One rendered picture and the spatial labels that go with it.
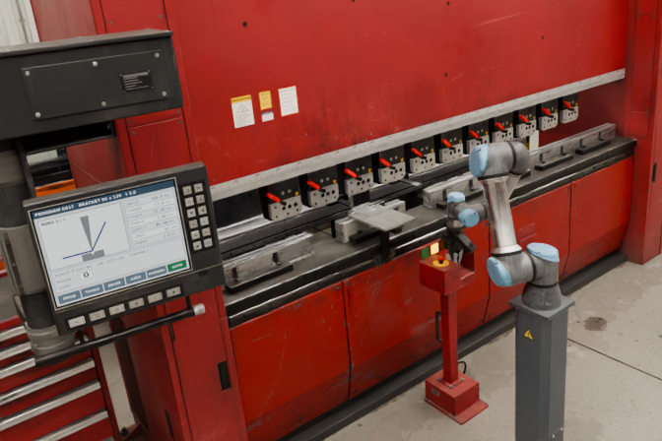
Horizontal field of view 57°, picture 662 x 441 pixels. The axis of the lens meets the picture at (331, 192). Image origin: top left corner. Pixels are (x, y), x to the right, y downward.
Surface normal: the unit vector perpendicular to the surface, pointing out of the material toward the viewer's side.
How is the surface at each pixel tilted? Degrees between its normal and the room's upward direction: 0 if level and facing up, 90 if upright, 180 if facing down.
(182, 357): 90
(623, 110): 90
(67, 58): 90
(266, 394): 92
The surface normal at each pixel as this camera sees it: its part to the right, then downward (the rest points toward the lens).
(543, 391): -0.14, 0.34
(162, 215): 0.48, 0.25
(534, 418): -0.79, 0.27
